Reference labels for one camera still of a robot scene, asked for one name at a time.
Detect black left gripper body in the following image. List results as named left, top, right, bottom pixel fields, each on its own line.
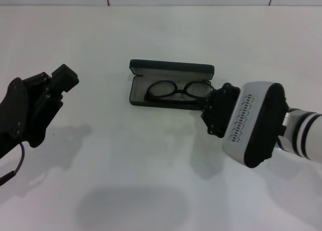
left=0, top=76, right=64, bottom=161

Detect left wrist cable with connector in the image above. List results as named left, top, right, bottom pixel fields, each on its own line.
left=0, top=141, right=26, bottom=186

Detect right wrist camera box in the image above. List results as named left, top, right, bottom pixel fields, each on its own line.
left=222, top=81, right=290, bottom=169

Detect black glasses case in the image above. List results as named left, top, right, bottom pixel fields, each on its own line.
left=129, top=59, right=215, bottom=111

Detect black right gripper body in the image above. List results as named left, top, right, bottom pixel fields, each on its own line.
left=200, top=82, right=242, bottom=139

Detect black glasses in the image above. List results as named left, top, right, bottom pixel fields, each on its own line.
left=143, top=80, right=214, bottom=104

